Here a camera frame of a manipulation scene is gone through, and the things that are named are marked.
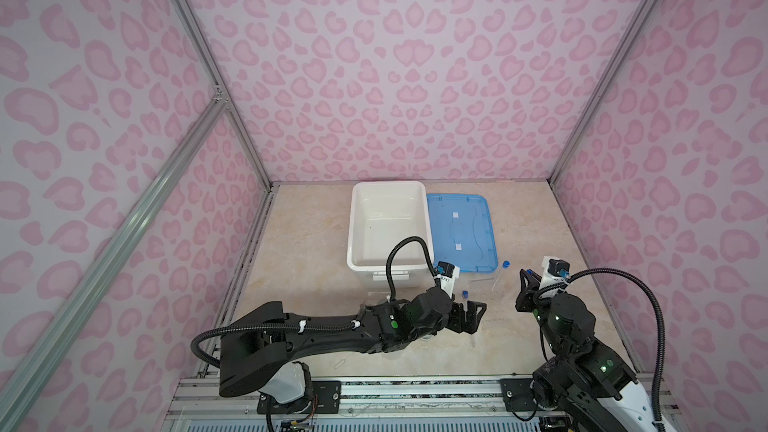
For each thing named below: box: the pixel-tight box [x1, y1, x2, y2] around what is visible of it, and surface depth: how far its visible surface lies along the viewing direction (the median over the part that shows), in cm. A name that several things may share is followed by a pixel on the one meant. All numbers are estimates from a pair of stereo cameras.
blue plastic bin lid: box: [427, 194, 499, 273], surface depth 109 cm
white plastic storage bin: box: [347, 181, 433, 289], surface depth 100 cm
